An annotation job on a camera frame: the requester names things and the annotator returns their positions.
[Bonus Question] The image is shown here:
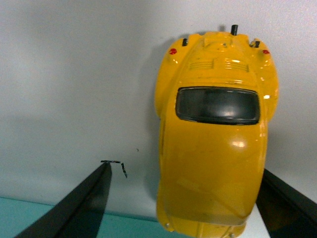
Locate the teal storage box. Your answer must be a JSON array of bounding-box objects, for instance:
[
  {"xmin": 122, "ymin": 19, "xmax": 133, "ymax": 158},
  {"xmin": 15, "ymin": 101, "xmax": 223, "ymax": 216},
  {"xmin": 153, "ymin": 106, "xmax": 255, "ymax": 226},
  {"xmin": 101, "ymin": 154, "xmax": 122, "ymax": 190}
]
[{"xmin": 0, "ymin": 198, "xmax": 181, "ymax": 238}]

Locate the yellow beetle toy car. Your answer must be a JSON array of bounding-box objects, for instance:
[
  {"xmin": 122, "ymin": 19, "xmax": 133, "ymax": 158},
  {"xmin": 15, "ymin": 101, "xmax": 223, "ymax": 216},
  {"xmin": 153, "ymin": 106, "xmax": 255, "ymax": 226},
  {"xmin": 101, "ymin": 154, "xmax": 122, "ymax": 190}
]
[{"xmin": 155, "ymin": 25, "xmax": 279, "ymax": 238}]

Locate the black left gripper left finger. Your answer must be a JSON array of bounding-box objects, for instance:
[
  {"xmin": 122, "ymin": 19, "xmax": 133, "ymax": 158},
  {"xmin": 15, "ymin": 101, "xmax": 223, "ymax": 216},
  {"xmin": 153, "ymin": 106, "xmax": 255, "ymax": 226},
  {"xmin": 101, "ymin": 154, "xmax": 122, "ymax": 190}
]
[{"xmin": 16, "ymin": 163, "xmax": 112, "ymax": 238}]

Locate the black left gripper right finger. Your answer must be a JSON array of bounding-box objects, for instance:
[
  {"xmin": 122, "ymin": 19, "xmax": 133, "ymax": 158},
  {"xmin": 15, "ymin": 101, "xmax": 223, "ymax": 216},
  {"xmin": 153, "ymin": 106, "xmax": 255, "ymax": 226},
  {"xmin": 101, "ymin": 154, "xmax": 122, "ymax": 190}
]
[{"xmin": 256, "ymin": 169, "xmax": 317, "ymax": 238}]

